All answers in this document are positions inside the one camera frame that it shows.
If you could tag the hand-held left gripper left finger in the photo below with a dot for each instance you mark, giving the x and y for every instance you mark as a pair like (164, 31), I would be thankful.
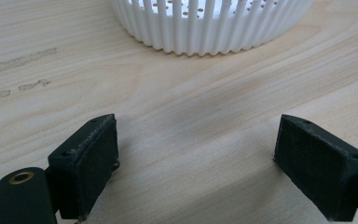
(87, 168)

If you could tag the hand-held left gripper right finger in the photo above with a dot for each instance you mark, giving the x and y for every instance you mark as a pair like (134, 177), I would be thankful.
(317, 168)

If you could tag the white slatted plastic basket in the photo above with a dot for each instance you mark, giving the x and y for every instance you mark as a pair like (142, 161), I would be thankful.
(205, 34)

